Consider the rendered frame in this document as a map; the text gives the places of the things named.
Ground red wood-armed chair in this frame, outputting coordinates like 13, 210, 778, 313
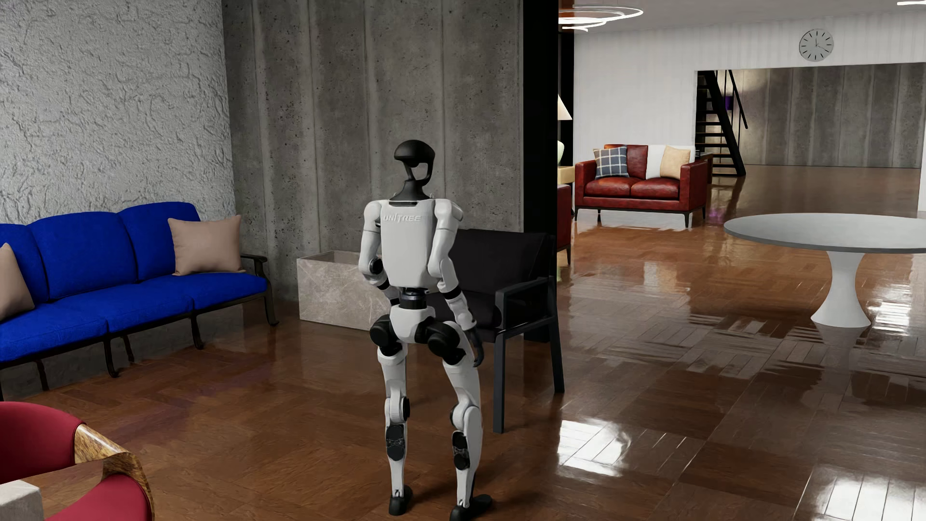
0, 401, 156, 521

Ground white right robot leg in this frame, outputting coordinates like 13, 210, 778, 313
417, 318, 495, 521

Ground white robot leg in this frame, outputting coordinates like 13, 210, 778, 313
417, 318, 495, 521
369, 315, 415, 517

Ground dark black armchair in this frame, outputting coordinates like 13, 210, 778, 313
425, 229, 566, 435

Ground white left robot leg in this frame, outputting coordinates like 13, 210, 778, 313
369, 315, 415, 517

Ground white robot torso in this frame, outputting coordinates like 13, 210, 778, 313
376, 196, 444, 344

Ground beige marble planter box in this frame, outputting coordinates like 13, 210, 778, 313
297, 250, 392, 332

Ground dark red armchair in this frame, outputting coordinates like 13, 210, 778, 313
557, 184, 574, 266

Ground black robot head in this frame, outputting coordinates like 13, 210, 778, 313
394, 139, 436, 201

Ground plaid throw pillow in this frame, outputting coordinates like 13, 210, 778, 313
593, 146, 630, 179

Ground red leather sofa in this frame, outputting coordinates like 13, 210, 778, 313
574, 144, 714, 229

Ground tan throw pillow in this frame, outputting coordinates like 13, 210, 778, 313
658, 146, 693, 180

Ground beige throw pillow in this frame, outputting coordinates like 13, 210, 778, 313
168, 215, 245, 276
0, 242, 36, 323

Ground black staircase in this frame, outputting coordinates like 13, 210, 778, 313
695, 70, 749, 178

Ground blue three-seat sofa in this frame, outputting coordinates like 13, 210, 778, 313
0, 202, 279, 402

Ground grey stone block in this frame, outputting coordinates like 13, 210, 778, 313
0, 479, 46, 521

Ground ring ceiling light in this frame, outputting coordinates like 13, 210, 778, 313
558, 6, 645, 33

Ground white round pedestal table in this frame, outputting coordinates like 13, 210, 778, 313
723, 212, 926, 329

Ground round wall clock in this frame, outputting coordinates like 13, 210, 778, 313
799, 28, 835, 62

